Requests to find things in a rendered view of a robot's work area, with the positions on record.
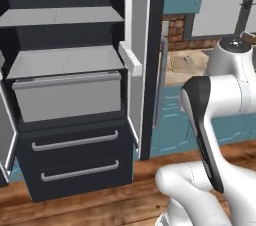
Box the grey freezer drawer handle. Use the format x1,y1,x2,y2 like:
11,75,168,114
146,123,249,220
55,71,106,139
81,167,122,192
40,159,120,183
31,130,120,153

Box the grey crisper drawer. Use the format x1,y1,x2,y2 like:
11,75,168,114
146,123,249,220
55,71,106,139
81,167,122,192
11,71,123,123

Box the white door bin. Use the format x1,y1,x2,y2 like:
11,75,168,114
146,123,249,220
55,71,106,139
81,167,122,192
118,40,144,78

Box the black freezer drawer front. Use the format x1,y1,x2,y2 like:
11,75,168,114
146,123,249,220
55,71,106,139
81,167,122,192
23,156,135,203
16,118,133,171

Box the beige sink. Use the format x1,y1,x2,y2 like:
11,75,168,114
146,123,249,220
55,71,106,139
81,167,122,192
170,53,210,75

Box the fridge right door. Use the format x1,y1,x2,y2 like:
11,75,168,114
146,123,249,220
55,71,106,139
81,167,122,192
117,0,168,162

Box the grey framed window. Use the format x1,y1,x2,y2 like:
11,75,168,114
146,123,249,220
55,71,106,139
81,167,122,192
184,0,256,41

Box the grey fridge door handle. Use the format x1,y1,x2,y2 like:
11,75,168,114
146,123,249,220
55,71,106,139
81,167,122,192
153,34,170,127

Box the grey wall socket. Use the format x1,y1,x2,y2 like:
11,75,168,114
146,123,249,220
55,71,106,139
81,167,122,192
161,20,170,35

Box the grey fridge shelf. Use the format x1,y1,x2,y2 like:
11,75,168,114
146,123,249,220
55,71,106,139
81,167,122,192
6,44,126,81
0,5,125,29

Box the blue base cupboards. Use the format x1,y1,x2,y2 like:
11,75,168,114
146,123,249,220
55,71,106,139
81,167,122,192
149,84,256,158

